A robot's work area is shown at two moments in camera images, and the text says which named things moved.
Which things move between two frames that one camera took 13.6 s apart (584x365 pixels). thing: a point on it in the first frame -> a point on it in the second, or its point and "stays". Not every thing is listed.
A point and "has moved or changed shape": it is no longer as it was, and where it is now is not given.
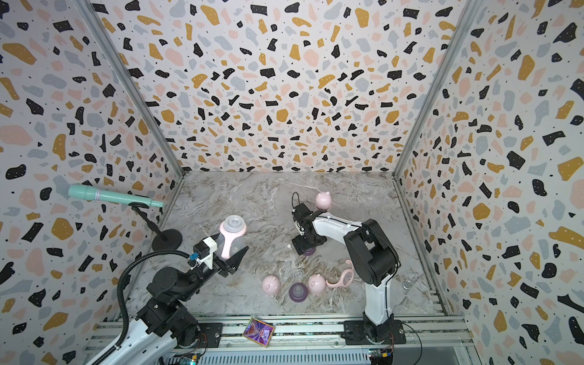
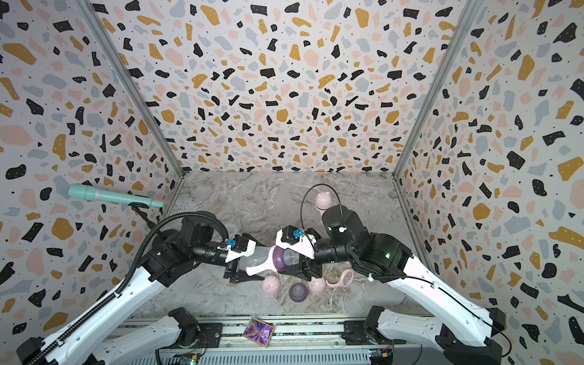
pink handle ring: x=229 y=236 has moved or changed shape
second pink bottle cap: x=316 y=284 stays
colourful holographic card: x=259 y=332 stays
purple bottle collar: x=309 y=252 -> x=277 y=255
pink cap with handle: x=323 y=200 stays
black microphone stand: x=164 y=240 stays
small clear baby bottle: x=230 y=241 has moved or changed shape
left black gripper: x=223 y=268 -> x=242 y=277
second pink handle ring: x=341 y=282 stays
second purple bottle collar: x=298 y=292 stays
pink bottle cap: x=271 y=284 stays
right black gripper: x=299 y=245 -> x=306 y=271
